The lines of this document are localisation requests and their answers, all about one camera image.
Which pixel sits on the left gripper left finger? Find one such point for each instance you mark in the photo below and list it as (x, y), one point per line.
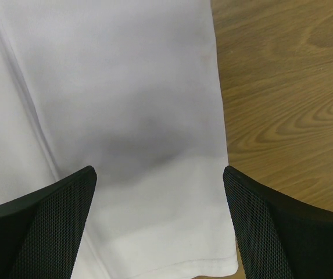
(41, 232)

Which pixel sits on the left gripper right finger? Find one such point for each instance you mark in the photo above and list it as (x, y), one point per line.
(278, 236)

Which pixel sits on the white t shirt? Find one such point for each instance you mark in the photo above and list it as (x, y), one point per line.
(132, 89)

